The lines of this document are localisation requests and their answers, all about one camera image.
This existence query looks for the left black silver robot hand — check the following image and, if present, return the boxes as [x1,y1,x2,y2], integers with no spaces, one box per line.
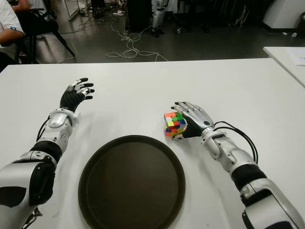
[59,77,95,113]

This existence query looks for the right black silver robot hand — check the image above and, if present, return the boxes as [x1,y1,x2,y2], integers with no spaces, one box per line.
[172,101,214,141]

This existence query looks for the multicolour Rubik's cube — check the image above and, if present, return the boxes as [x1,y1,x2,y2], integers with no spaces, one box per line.
[163,111,188,137]

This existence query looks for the dark brown round plate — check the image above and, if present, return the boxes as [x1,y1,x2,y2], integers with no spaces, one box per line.
[78,135,186,229]

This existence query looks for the black chair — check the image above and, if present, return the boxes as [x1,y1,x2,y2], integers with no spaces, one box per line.
[14,0,77,64]

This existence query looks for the seated person in white shirt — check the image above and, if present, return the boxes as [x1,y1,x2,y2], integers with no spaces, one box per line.
[0,0,31,72]

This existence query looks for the white side table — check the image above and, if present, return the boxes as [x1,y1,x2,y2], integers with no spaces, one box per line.
[263,46,305,88]

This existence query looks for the black tripod legs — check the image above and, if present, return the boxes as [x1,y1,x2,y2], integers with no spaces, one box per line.
[170,0,212,34]

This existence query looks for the silver humanoid robot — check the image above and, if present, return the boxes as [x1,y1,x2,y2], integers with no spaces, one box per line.
[152,0,170,38]

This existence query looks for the grey folded stand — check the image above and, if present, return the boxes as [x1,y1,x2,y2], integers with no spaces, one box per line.
[233,4,247,27]

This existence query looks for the white cabinet with black base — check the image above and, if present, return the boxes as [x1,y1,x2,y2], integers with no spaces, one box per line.
[262,0,305,36]

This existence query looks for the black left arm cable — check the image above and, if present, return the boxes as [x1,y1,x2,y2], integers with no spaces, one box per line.
[36,115,52,141]

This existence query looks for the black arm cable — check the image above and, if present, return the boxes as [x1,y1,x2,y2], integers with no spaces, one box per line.
[36,115,52,141]
[213,121,259,165]

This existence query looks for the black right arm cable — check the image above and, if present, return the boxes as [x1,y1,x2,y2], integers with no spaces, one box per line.
[213,121,259,165]

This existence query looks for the white floor cable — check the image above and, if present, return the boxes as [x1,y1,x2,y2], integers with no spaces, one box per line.
[106,11,169,62]

